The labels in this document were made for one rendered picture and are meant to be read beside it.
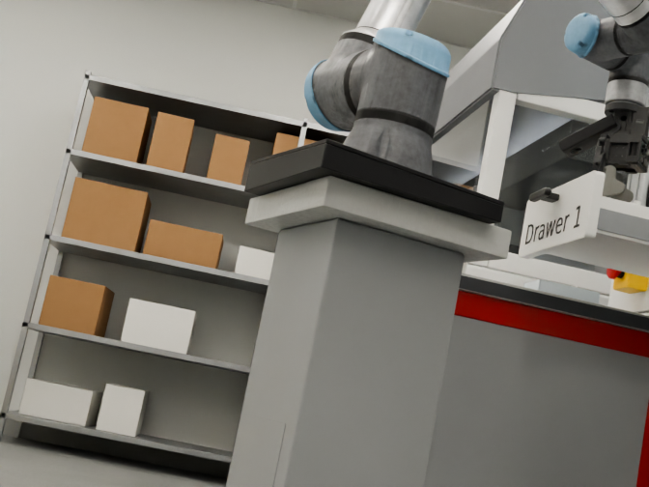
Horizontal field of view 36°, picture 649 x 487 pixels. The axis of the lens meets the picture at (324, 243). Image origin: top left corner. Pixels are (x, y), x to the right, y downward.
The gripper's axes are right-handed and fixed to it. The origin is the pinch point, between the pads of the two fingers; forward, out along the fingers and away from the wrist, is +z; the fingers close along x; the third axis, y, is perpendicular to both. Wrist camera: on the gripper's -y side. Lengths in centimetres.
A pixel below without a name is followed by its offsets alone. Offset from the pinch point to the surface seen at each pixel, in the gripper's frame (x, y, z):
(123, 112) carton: 200, -335, -88
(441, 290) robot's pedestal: -58, 0, 27
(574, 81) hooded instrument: 62, -32, -50
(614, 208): -24.1, 10.8, 5.6
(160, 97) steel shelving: 208, -318, -100
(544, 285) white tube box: 2.2, -8.6, 14.8
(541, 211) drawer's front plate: -13.4, -5.5, 4.2
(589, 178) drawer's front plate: -27.5, 7.1, 1.8
